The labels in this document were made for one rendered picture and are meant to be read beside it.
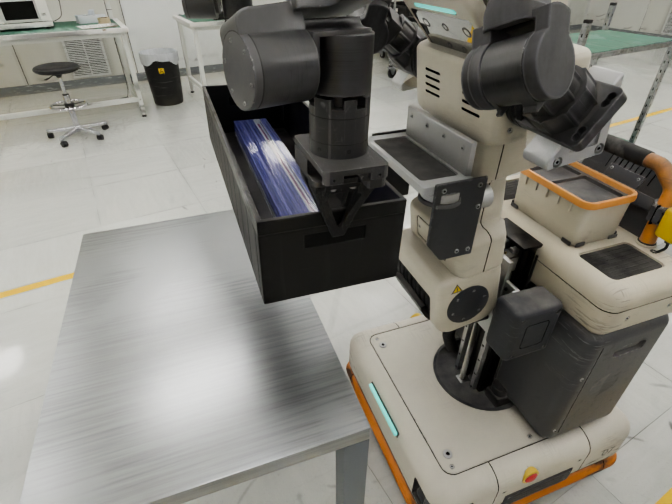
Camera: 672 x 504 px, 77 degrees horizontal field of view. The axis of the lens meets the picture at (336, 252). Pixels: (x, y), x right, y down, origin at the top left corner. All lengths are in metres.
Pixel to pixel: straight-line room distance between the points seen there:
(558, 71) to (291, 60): 0.32
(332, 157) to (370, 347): 1.09
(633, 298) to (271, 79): 0.85
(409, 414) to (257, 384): 0.68
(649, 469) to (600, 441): 0.38
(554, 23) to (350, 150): 0.27
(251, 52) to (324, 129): 0.10
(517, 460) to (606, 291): 0.53
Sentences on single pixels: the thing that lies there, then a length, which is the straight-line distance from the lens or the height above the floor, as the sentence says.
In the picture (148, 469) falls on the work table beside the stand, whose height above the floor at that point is 0.80.
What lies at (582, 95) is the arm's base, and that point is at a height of 1.21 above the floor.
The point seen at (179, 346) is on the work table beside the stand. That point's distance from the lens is 0.79.
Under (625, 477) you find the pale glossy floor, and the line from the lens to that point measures 1.77.
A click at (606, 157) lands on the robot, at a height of 0.92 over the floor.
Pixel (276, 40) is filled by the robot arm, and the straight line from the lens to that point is 0.35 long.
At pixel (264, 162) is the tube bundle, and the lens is 0.74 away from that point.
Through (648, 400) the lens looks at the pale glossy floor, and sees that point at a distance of 2.02.
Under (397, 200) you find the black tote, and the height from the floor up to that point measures 1.13.
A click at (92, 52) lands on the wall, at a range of 6.26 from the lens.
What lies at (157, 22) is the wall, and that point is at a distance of 6.31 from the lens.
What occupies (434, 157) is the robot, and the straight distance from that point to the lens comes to 0.83.
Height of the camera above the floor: 1.35
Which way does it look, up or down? 36 degrees down
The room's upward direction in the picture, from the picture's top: straight up
